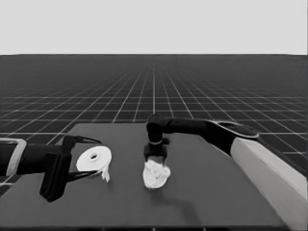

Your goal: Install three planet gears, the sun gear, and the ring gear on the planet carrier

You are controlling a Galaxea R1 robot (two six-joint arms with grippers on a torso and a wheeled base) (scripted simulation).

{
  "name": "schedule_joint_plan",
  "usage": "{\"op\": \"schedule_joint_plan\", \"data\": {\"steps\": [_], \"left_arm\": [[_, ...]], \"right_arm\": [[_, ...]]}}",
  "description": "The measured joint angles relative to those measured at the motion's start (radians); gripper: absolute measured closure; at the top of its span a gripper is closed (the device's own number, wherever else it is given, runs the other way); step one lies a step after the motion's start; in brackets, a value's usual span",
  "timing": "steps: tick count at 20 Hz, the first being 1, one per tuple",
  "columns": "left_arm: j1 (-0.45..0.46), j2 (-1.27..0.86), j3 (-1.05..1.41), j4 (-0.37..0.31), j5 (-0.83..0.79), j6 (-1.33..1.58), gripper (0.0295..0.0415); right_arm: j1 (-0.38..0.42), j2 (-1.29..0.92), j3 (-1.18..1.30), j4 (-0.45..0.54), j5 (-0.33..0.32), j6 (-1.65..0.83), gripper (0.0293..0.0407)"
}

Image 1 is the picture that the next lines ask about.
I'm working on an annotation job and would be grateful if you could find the white round carrier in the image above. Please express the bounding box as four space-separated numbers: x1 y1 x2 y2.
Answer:
141 159 171 191

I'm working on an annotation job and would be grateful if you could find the large thick white disc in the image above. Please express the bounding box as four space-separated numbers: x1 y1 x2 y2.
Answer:
75 145 114 177

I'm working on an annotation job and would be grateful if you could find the small white T-shaped piece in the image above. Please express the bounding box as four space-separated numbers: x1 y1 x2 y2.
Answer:
100 163 111 184

